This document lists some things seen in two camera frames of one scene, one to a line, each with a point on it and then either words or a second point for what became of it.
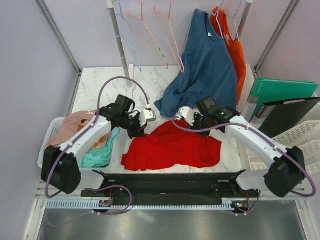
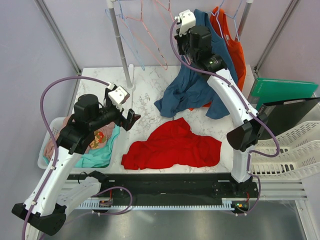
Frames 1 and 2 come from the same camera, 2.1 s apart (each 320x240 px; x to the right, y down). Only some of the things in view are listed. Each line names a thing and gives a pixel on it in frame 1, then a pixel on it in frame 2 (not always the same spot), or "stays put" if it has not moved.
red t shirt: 172,144 stays put
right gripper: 197,116 -> 179,39
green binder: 272,91 stays put
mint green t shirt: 99,157 stays put
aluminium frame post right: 281,26 stays put
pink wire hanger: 168,18 -> 168,9
